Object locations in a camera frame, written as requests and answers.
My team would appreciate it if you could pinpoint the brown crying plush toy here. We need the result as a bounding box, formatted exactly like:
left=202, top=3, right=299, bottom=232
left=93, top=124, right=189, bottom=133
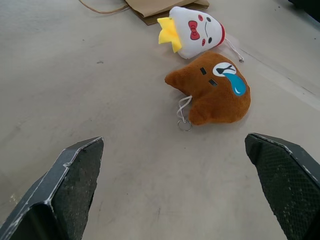
left=164, top=51, right=252, bottom=132

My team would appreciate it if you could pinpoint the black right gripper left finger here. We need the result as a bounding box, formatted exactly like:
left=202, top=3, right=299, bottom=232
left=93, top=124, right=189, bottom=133
left=0, top=136, right=105, bottom=240

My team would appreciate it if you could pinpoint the white plush with yellow crown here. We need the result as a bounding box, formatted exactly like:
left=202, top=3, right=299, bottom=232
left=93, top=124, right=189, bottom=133
left=156, top=6, right=245, bottom=63

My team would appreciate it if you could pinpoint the brown paper bag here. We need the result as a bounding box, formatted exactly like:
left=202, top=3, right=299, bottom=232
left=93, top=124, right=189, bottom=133
left=78, top=0, right=210, bottom=27

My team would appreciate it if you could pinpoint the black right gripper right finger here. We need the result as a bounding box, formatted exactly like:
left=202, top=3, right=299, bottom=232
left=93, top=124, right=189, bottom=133
left=244, top=132, right=320, bottom=240

